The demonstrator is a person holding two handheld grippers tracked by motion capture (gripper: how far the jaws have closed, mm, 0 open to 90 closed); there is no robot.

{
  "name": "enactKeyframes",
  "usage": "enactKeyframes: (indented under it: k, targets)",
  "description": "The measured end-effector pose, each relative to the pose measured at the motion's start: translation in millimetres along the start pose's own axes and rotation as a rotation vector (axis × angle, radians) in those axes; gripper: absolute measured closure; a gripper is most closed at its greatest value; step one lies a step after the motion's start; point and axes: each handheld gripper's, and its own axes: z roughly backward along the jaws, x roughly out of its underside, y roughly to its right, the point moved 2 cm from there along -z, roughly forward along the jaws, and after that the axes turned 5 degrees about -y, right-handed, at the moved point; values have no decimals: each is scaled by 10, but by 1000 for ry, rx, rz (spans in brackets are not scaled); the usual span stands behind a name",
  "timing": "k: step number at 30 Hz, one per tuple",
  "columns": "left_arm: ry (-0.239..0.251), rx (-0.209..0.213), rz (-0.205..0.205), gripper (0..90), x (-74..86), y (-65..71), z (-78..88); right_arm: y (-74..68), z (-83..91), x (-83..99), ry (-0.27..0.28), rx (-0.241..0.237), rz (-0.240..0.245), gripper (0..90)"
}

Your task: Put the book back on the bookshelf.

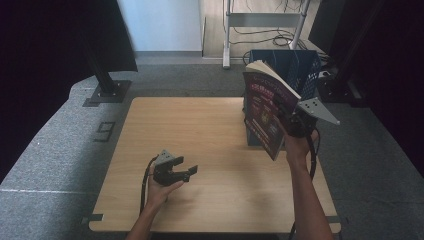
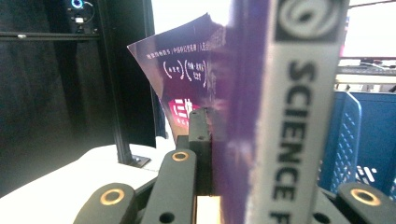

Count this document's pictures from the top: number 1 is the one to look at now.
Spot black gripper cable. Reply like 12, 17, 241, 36
139, 154, 161, 215
287, 128, 322, 240

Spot person's right hand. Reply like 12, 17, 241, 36
273, 114, 320, 168

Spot black stand with dark base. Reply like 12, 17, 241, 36
315, 0, 388, 105

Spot blue plastic file rack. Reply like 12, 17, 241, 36
243, 49, 322, 148

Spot black floor cables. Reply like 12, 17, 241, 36
229, 0, 329, 66

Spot person's left hand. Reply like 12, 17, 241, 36
145, 164, 185, 210

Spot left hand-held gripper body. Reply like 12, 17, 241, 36
152, 149, 185, 187

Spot purple glossy magazine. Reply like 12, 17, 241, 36
242, 59, 303, 162

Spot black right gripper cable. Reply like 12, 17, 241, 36
287, 128, 322, 240

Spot black curtain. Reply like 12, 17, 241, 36
0, 0, 139, 186
308, 0, 424, 178

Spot black post with base plate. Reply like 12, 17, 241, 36
82, 56, 133, 108

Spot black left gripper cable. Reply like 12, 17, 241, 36
139, 154, 161, 215

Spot white metal stand frame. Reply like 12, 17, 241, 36
222, 0, 313, 70

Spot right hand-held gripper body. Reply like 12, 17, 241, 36
283, 96, 341, 139

